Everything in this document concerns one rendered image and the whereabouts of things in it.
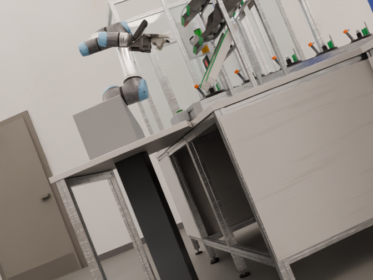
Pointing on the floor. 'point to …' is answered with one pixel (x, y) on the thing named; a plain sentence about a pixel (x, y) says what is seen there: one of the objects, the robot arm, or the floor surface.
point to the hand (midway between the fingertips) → (167, 38)
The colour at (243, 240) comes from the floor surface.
